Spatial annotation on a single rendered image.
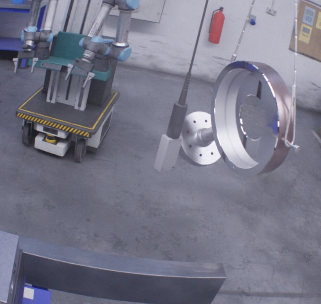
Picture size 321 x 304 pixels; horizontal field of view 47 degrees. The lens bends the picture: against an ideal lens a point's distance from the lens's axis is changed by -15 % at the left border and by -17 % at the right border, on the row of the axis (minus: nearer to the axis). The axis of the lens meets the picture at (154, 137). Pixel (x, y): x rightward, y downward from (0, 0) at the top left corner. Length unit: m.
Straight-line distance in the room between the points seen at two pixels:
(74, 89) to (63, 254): 2.36
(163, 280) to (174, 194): 2.06
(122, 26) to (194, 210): 1.36
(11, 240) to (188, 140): 0.98
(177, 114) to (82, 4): 1.92
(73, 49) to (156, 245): 1.54
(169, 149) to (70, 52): 1.85
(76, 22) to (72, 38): 0.15
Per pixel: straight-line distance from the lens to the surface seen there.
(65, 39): 3.14
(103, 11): 2.78
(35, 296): 1.04
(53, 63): 3.03
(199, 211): 3.00
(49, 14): 2.88
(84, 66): 2.60
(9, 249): 0.71
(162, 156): 1.44
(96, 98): 3.39
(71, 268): 1.06
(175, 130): 1.40
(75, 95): 3.31
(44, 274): 1.10
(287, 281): 2.65
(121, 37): 2.81
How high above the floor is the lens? 1.60
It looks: 24 degrees down
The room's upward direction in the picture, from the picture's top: 14 degrees clockwise
